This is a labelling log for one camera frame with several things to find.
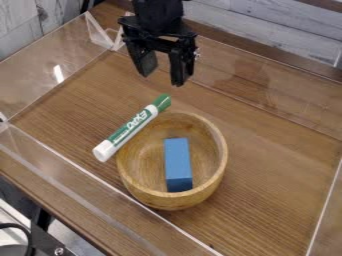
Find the black metal stand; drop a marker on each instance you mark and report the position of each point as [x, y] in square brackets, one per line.
[54, 239]

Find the brown wooden bowl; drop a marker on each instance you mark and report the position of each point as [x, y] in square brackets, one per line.
[140, 161]

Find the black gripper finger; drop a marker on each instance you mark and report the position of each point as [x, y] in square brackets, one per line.
[144, 60]
[182, 66]

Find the blue rectangular block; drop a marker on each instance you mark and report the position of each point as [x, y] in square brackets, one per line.
[178, 165]

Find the clear acrylic corner bracket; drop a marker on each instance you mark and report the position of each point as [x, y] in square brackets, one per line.
[106, 37]

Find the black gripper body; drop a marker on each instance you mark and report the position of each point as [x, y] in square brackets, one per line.
[156, 29]

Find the green Expo marker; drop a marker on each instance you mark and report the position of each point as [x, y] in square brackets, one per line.
[108, 146]

